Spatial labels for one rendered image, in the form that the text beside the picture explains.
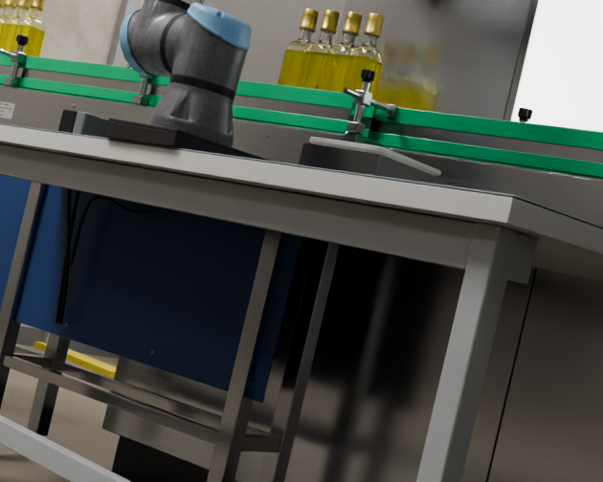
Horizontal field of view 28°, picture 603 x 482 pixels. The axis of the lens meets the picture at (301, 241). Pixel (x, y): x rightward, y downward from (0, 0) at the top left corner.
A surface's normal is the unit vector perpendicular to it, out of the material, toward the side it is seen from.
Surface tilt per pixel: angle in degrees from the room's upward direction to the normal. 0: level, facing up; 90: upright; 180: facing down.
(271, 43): 90
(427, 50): 90
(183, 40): 89
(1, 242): 90
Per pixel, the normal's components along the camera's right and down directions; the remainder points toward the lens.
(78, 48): 0.66, 0.14
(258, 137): -0.59, -0.16
